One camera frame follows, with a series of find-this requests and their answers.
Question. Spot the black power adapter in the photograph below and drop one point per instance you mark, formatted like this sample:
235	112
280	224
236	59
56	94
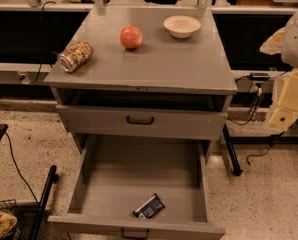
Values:
259	76

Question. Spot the black top drawer handle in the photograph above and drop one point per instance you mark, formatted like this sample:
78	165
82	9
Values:
135	121

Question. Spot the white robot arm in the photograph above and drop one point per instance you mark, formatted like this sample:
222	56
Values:
289	53

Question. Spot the yellow snack bag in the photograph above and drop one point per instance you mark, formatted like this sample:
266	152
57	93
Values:
7	223

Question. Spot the white bowl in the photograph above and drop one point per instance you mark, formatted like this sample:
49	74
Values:
181	26

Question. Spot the blue rxbar blueberry wrapper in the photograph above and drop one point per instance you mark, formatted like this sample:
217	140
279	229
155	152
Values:
149	208

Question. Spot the wire basket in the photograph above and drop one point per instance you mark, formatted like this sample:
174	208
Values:
10	207

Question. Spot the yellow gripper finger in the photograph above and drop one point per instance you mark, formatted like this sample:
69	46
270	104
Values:
282	118
273	45

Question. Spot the gold patterned can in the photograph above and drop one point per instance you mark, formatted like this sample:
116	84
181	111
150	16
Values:
75	55

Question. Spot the black drawer handle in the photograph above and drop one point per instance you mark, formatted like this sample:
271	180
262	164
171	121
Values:
135	121
134	235

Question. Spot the black middle drawer handle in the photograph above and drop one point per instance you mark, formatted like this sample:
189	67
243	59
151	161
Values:
134	235

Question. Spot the black table leg right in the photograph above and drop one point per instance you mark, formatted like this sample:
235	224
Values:
237	171

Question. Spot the red apple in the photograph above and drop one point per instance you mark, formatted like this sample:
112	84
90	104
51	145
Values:
131	37

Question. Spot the black stand leg left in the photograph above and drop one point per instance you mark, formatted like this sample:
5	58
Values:
51	179

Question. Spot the grey drawer cabinet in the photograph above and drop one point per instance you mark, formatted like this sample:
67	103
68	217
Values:
164	72

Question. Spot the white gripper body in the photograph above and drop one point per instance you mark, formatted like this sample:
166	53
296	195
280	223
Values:
297	42

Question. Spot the open grey middle drawer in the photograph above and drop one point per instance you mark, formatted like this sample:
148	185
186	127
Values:
117	174

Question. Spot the closed grey top drawer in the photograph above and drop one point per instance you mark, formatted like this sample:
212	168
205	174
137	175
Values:
167	124

